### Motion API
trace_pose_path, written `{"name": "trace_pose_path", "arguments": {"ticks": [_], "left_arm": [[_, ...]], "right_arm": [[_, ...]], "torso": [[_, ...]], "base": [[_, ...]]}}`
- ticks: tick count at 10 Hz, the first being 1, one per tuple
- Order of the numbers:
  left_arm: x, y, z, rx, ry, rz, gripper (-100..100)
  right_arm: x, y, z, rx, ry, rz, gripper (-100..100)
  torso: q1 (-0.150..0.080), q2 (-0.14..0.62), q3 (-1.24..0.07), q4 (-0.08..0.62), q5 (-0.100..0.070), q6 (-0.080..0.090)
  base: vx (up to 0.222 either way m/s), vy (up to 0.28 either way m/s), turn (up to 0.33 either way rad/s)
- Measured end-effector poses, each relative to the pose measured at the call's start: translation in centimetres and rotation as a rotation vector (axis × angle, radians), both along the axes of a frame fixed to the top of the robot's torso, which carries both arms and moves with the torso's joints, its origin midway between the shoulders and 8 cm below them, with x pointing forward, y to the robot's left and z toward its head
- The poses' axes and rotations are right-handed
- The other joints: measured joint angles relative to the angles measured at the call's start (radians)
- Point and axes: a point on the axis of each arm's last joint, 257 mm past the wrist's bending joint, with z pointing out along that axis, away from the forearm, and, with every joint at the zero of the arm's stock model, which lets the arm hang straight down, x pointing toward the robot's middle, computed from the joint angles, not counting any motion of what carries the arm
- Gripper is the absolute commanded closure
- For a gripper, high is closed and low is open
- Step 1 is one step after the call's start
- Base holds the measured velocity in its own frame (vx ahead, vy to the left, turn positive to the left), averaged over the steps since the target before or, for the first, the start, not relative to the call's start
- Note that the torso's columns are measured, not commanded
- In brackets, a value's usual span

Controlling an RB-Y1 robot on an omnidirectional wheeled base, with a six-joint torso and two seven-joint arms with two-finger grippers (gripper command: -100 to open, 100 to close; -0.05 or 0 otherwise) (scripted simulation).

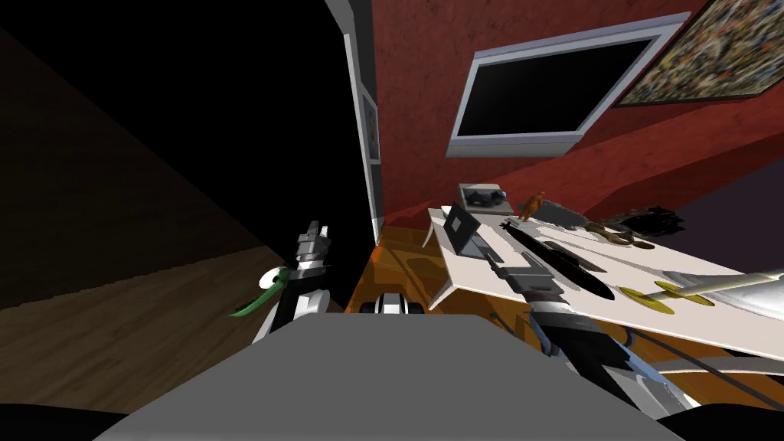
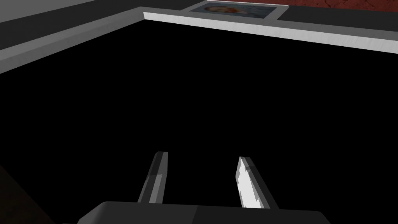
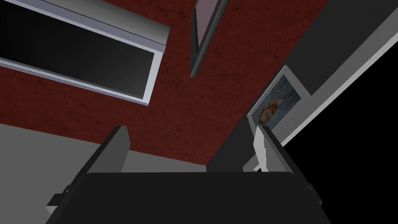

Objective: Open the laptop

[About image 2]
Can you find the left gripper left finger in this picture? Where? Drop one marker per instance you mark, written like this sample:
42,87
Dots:
154,183

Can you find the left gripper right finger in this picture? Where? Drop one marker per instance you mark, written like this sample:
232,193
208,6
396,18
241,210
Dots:
248,186

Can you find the framed picture on wall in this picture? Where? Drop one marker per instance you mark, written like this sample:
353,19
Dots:
233,10

